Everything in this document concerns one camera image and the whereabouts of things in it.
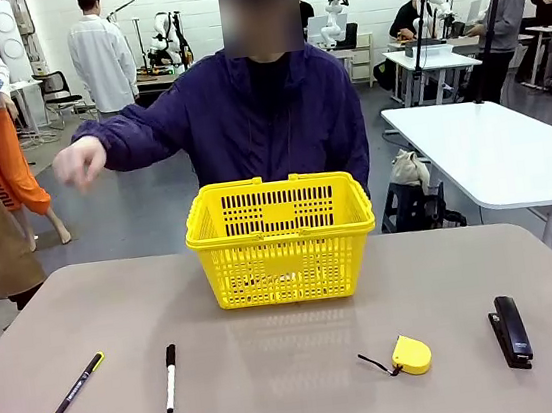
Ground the person's right hand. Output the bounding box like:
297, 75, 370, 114
50, 136, 112, 198

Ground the black pen with yellow ends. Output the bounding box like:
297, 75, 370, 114
43, 350, 113, 413

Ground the person's right forearm purple sleeve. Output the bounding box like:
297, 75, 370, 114
67, 93, 201, 180

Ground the person in white coat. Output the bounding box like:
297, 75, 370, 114
61, 0, 143, 119

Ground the person in purple jacket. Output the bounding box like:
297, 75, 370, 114
129, 0, 376, 227

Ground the yellow plastic shopping basket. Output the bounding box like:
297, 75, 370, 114
178, 163, 385, 316

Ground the person in black behind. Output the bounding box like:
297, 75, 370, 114
298, 0, 319, 44

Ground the seated person in black shirt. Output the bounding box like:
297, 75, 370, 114
385, 0, 438, 43

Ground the person in grey sweater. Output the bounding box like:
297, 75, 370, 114
461, 0, 540, 107

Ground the black office chair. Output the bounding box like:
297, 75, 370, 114
32, 66, 97, 134

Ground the white standing air conditioner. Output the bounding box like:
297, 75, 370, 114
0, 0, 36, 86

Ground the white marker with black cap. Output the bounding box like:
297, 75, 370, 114
158, 343, 185, 413

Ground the wooden drawer cabinet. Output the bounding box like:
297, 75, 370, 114
343, 30, 381, 91

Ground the black bag on floor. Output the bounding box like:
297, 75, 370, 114
371, 58, 402, 94

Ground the beige cloth bag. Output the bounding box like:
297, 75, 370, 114
388, 146, 434, 191

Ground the black step stool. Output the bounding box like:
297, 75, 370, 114
376, 173, 468, 238

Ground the white background desk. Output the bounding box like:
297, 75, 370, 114
381, 39, 488, 112

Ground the yellow tape measure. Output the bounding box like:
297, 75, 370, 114
355, 331, 436, 383

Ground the large white table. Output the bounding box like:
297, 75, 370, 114
379, 89, 552, 271

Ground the black stapler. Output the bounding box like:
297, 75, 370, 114
485, 293, 537, 374

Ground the black camera tripod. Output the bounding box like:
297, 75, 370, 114
461, 0, 525, 105
401, 0, 459, 110

